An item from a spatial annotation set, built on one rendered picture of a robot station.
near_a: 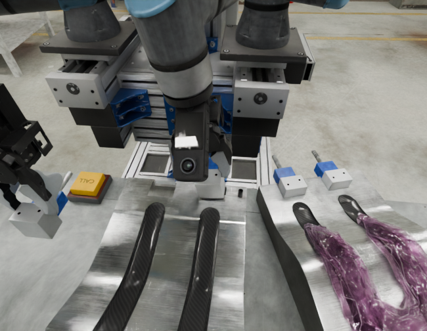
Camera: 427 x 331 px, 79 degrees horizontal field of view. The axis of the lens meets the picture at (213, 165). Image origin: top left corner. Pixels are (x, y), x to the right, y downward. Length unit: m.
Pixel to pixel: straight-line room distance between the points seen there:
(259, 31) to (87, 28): 0.46
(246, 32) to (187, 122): 0.46
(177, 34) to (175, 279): 0.36
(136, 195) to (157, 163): 1.04
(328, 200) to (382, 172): 1.52
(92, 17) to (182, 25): 0.57
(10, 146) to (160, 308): 0.30
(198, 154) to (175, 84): 0.09
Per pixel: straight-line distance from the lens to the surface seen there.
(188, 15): 0.30
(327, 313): 0.48
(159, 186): 0.59
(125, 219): 0.54
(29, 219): 0.52
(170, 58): 0.31
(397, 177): 2.15
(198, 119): 0.36
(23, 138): 0.45
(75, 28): 0.87
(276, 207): 0.58
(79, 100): 0.82
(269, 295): 0.55
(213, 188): 0.50
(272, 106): 0.70
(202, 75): 0.34
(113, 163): 1.98
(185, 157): 0.35
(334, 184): 0.63
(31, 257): 0.68
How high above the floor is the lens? 1.32
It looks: 46 degrees down
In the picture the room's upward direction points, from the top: straight up
